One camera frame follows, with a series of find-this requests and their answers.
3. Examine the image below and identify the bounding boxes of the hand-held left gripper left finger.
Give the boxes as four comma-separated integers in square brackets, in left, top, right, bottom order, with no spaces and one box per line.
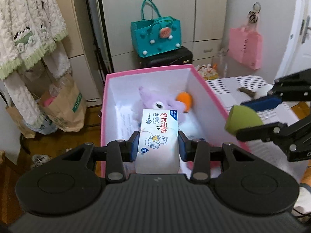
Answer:
[62,130,141,183]

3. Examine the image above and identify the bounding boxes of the clear plastic bag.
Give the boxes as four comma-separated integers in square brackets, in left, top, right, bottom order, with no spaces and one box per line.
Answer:
[214,49,230,79]

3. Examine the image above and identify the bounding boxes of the pink striped tablecloth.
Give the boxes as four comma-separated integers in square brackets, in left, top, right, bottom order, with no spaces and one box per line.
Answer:
[205,75,307,182]

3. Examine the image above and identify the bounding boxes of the light wood wardrobe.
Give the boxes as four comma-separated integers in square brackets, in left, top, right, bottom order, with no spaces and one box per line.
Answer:
[97,0,230,74]

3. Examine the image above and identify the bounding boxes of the plain brown paper bag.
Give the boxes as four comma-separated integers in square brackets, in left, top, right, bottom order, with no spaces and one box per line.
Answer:
[6,104,37,139]

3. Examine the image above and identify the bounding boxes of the white door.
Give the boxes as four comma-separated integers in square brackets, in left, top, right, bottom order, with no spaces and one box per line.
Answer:
[277,0,311,85]

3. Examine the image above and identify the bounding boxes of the purple plush toy with bow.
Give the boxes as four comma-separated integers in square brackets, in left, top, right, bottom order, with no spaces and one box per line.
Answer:
[138,86,187,120]

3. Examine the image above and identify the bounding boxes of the black hair ties on hook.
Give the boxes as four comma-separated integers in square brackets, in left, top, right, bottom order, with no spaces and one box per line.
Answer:
[247,2,261,23]

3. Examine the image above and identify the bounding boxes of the teal felt handbag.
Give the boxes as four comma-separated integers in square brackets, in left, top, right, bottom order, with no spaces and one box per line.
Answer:
[131,0,181,58]

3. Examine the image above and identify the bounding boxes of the beige wooden cabinet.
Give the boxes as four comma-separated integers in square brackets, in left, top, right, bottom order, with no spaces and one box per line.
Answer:
[50,0,107,102]

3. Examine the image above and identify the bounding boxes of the cream green fluffy cardigan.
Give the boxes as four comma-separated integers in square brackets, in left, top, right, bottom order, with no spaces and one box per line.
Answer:
[0,0,68,80]

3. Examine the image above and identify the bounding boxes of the white mesh bath puff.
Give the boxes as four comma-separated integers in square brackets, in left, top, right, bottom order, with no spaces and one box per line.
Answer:
[178,112,207,139]

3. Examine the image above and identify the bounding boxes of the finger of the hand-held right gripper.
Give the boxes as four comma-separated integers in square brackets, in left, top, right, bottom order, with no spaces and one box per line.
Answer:
[240,91,283,113]
[235,122,289,143]

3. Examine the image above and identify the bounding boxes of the metal door handle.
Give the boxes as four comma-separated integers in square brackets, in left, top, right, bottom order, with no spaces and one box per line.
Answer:
[301,16,311,44]

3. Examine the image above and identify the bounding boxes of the pink heart plush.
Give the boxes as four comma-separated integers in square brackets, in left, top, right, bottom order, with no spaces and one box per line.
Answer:
[180,160,222,175]

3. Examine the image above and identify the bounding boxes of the pink non-woven bag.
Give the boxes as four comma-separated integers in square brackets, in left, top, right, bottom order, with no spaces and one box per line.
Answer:
[229,24,263,70]

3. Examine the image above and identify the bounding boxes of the orange makeup sponge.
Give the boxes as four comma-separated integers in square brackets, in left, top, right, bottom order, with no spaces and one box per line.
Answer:
[175,91,193,113]

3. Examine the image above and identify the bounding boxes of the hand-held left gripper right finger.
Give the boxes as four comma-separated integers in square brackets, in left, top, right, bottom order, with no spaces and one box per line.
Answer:
[178,130,254,183]

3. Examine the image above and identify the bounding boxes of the small white wet wipes pack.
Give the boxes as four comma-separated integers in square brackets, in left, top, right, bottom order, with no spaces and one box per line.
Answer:
[135,108,181,175]

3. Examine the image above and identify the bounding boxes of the pink cardboard box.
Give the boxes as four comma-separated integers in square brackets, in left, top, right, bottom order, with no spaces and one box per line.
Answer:
[100,64,251,179]

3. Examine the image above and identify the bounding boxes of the brown paper bag green print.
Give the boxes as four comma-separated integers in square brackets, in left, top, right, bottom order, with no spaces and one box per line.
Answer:
[39,74,88,133]

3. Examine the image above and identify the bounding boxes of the black suitcase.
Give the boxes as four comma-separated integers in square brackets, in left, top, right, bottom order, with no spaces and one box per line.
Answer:
[139,47,193,70]

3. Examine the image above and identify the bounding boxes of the yellow basket of small toys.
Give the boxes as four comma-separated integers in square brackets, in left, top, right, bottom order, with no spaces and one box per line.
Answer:
[196,63,218,80]

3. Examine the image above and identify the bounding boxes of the grey fuzzy slipper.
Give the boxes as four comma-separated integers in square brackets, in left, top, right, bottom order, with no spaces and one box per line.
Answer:
[30,153,52,170]

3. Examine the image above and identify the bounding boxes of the green makeup sponge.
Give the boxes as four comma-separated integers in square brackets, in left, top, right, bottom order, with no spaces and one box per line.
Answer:
[224,105,264,136]

